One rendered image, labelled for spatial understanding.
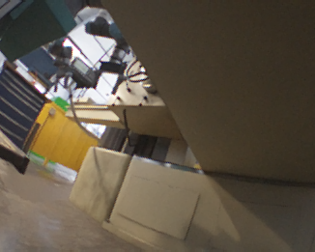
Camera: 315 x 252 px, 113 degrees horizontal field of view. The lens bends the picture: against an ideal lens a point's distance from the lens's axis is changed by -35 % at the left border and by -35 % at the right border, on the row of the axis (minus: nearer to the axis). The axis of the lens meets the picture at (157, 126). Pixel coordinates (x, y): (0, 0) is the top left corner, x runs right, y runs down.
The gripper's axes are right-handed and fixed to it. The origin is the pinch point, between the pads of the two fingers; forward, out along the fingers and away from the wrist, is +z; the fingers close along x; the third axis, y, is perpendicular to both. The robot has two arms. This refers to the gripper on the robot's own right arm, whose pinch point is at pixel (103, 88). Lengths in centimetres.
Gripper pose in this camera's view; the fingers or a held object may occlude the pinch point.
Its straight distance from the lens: 80.2
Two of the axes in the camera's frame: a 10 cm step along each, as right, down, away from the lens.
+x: 8.9, 3.3, -3.1
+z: -3.4, 9.4, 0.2
